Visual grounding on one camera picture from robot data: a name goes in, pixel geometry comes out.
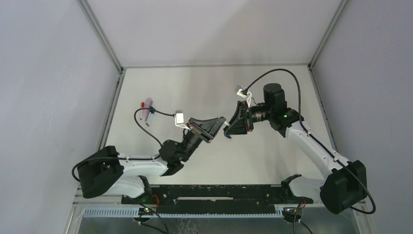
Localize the grey pen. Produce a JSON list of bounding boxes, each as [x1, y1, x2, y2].
[[145, 100, 153, 125]]

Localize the pink highlighter pen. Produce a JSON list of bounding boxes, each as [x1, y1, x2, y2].
[[143, 97, 152, 115]]

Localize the white pen blue end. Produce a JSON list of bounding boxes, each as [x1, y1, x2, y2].
[[147, 113, 154, 126]]

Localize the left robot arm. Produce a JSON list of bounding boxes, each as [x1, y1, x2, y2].
[[72, 113, 226, 199]]

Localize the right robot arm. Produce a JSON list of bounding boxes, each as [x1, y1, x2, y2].
[[224, 83, 371, 214]]

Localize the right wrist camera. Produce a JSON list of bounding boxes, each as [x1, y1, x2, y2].
[[235, 85, 252, 108]]

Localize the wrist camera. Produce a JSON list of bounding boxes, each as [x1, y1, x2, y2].
[[174, 110, 188, 129], [235, 85, 252, 108]]

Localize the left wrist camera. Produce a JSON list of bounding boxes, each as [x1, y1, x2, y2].
[[174, 110, 188, 129]]

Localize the right camera cable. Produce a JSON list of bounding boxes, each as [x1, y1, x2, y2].
[[244, 68, 377, 215]]

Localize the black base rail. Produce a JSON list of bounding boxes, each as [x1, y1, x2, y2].
[[121, 184, 314, 215]]

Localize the aluminium frame rails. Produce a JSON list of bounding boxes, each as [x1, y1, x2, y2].
[[65, 185, 375, 234]]

